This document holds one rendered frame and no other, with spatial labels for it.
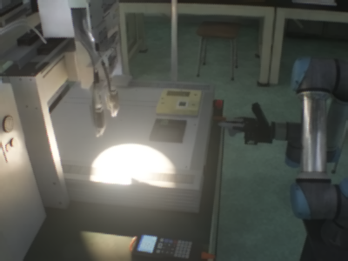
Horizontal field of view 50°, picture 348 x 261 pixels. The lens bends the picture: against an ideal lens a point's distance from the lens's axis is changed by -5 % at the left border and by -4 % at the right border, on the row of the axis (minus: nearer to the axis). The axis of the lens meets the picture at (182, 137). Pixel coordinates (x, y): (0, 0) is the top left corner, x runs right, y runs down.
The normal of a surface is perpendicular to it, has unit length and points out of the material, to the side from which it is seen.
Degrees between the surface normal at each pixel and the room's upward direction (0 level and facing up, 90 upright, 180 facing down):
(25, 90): 90
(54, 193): 90
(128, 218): 0
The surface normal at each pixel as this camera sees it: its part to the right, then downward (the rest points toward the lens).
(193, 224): -0.01, -0.83
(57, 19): -0.14, 0.55
